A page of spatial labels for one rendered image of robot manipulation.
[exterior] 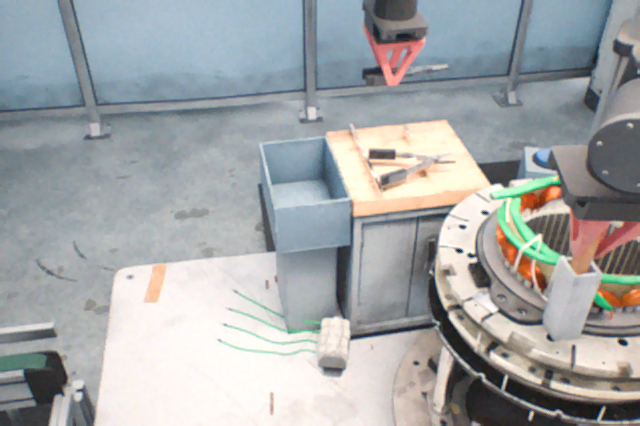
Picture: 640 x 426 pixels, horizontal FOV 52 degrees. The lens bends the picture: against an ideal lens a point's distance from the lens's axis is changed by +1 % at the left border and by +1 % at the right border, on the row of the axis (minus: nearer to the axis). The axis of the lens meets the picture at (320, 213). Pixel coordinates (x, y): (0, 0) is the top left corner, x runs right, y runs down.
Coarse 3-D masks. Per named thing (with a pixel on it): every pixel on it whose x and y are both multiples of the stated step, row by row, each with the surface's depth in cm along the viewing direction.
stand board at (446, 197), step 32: (384, 128) 104; (416, 128) 104; (448, 128) 104; (352, 160) 97; (384, 160) 97; (416, 160) 97; (352, 192) 91; (384, 192) 91; (416, 192) 91; (448, 192) 91
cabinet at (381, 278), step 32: (352, 224) 93; (384, 224) 94; (416, 224) 95; (352, 256) 96; (384, 256) 98; (416, 256) 99; (352, 288) 100; (384, 288) 102; (416, 288) 103; (352, 320) 104; (384, 320) 107; (416, 320) 107
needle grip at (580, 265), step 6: (600, 234) 58; (594, 240) 59; (594, 246) 59; (588, 252) 60; (594, 252) 60; (576, 258) 61; (582, 258) 60; (588, 258) 60; (570, 264) 62; (576, 264) 61; (582, 264) 61; (588, 264) 61; (576, 270) 61; (582, 270) 61
